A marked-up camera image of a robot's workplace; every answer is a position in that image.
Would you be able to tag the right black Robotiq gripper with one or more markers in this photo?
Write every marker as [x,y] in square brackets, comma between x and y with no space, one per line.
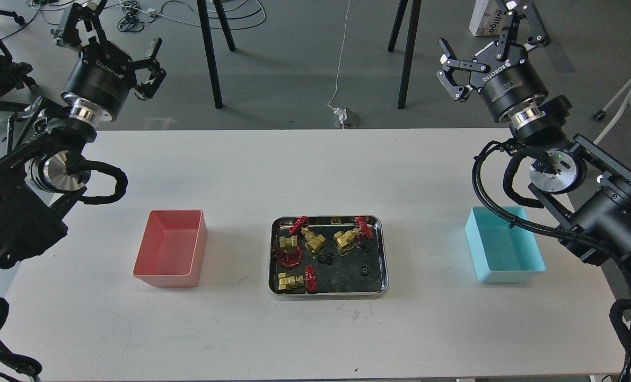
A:
[509,79]

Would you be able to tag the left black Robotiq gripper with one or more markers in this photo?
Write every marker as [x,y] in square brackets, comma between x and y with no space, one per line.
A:
[101,79]

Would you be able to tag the brass valve red handle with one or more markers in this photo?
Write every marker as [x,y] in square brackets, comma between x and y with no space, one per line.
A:
[289,251]

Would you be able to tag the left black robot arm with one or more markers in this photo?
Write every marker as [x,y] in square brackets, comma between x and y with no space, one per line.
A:
[42,171]

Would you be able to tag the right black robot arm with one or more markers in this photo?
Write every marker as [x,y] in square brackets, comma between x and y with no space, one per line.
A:
[584,188]

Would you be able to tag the white cardboard box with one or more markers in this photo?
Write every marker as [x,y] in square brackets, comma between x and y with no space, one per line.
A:
[486,19]

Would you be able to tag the pink plastic box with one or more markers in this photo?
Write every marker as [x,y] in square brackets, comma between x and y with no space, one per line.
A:
[172,249]

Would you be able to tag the light blue plastic box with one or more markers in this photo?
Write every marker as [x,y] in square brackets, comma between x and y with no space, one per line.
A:
[499,253]

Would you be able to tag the brass valve top right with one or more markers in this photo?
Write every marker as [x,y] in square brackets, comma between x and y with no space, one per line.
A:
[345,240]

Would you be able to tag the small black gear right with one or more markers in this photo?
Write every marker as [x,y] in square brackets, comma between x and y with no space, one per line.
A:
[364,270]

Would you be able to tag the small black gear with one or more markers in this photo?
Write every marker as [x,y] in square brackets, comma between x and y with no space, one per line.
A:
[364,270]
[326,258]

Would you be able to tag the brass valve top left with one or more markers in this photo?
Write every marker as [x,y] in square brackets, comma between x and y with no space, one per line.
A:
[313,242]

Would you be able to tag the brass valve bottom left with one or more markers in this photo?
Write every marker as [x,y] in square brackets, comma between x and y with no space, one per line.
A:
[305,282]

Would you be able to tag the black table leg right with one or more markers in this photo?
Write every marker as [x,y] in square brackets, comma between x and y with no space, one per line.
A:
[413,25]

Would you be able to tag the white chair base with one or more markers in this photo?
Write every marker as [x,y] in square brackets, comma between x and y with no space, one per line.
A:
[625,94]

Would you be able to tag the white power adapter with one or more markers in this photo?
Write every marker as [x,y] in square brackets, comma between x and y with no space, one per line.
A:
[345,118]

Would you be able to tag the stainless steel tray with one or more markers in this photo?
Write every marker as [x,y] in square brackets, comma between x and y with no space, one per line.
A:
[341,279]

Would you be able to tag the black cable bundle floor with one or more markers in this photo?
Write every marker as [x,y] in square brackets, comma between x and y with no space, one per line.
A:
[134,17]

